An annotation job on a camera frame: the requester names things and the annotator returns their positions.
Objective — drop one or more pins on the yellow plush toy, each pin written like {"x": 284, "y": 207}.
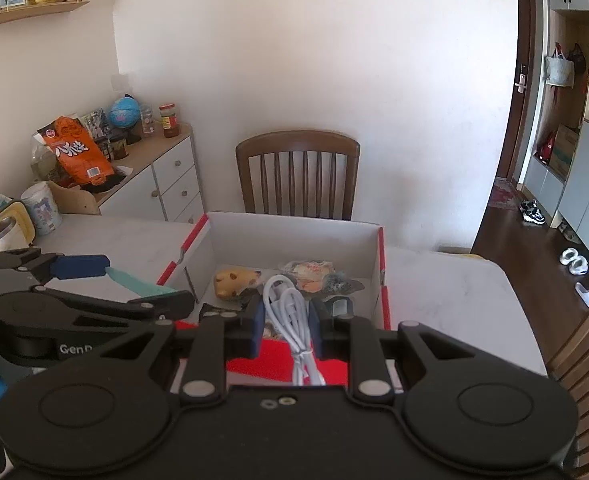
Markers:
{"x": 230, "y": 283}

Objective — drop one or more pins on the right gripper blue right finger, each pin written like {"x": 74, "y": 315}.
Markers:
{"x": 321, "y": 327}

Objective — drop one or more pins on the orange snack bag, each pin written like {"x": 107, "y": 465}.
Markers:
{"x": 76, "y": 151}

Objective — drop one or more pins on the blue globe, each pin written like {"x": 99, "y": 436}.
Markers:
{"x": 124, "y": 115}

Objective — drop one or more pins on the grey wall cabinet unit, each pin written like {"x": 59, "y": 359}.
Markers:
{"x": 557, "y": 175}

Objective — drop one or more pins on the bread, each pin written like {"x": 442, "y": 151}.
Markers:
{"x": 306, "y": 272}

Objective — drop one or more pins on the hanging tote bag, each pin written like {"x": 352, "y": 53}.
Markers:
{"x": 559, "y": 71}

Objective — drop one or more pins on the white slippers pair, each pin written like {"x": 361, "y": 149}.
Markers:
{"x": 575, "y": 263}

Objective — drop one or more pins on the sauce jar red lid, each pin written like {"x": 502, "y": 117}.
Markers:
{"x": 169, "y": 120}

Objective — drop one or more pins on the mint green case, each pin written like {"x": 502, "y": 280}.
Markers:
{"x": 140, "y": 288}

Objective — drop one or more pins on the red cardboard box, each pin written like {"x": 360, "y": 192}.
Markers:
{"x": 223, "y": 240}

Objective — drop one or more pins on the white seafood snack packet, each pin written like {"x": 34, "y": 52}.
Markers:
{"x": 335, "y": 283}

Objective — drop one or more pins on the black snack packet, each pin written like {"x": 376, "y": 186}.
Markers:
{"x": 228, "y": 315}

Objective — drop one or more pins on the dark sneakers pair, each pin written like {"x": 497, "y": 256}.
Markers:
{"x": 531, "y": 213}

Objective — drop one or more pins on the white mug with print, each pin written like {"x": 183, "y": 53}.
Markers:
{"x": 42, "y": 208}

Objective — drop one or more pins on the wooden wall shelf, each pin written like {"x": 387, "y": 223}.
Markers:
{"x": 24, "y": 12}

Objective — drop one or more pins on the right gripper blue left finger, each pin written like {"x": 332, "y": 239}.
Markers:
{"x": 253, "y": 322}

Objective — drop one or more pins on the white drawer sideboard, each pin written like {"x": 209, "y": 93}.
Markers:
{"x": 161, "y": 183}

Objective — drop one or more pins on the brown wooden chair back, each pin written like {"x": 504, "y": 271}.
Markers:
{"x": 308, "y": 173}

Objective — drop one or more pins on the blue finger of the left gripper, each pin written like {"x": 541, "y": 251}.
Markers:
{"x": 77, "y": 267}
{"x": 174, "y": 306}

